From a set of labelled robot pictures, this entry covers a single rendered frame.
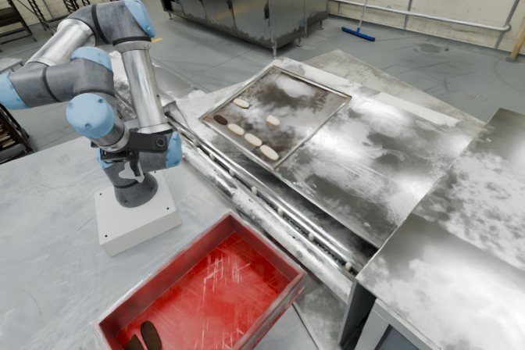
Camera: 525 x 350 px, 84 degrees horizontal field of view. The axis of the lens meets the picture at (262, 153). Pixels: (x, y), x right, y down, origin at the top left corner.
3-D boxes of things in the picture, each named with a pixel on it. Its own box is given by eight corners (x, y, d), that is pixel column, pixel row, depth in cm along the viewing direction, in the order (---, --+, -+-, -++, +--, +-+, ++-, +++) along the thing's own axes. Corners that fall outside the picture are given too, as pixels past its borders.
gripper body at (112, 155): (108, 139, 80) (90, 123, 69) (141, 136, 82) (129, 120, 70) (108, 166, 78) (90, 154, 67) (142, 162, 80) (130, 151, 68)
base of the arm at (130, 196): (123, 215, 102) (109, 197, 95) (112, 188, 111) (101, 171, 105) (163, 194, 107) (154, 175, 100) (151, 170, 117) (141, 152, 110)
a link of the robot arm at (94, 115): (106, 85, 56) (109, 126, 54) (123, 108, 66) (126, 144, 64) (61, 90, 54) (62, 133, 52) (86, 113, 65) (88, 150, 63)
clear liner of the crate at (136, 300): (103, 335, 80) (85, 323, 74) (235, 222, 103) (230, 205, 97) (166, 460, 61) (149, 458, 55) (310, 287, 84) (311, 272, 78)
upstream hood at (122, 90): (76, 61, 222) (70, 50, 216) (100, 53, 230) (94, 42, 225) (149, 126, 149) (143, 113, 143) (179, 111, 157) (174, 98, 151)
